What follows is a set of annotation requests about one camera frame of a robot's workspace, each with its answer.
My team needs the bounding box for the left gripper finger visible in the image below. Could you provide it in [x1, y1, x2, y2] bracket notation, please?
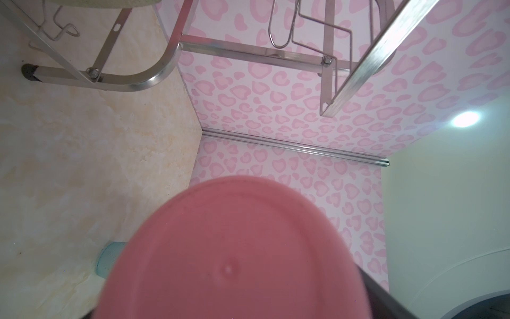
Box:
[358, 267, 417, 319]

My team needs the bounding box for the pink plastic cup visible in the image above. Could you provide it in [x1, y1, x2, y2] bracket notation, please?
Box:
[93, 176, 371, 318]

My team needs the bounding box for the teal plastic cup left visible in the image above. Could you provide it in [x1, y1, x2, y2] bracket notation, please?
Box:
[94, 241, 128, 279]

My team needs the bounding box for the right aluminium frame beam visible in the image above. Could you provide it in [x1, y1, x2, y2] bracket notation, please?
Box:
[203, 128, 390, 167]

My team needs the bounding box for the aluminium frame beam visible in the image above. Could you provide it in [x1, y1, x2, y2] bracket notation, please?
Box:
[203, 128, 390, 167]
[320, 0, 437, 118]

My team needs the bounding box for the left aluminium frame beam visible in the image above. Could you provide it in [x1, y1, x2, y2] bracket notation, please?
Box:
[320, 0, 437, 118]

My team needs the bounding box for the chrome wire dish rack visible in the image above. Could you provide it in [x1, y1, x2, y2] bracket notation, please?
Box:
[0, 0, 399, 118]

